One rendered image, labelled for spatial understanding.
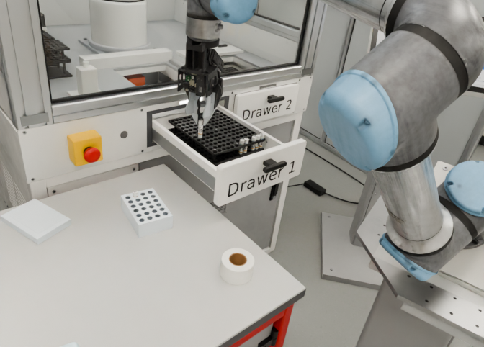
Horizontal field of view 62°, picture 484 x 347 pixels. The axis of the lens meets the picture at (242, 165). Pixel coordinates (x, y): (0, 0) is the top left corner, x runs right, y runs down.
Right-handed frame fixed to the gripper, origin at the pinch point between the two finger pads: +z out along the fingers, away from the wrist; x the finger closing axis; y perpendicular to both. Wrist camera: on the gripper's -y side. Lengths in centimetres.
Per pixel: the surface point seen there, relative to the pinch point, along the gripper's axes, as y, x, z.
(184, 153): 0.6, -4.1, 10.8
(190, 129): -8.5, -6.4, 8.4
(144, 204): 15.4, -7.9, 18.2
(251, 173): 3.5, 14.9, 9.9
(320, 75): -212, 12, 49
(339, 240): -88, 48, 95
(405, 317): 6, 60, 39
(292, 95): -54, 14, 10
